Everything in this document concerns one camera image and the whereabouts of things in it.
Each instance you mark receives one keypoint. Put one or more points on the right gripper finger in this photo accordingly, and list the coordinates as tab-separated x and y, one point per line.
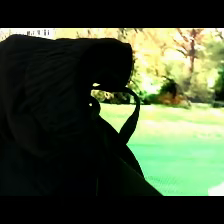
126	176

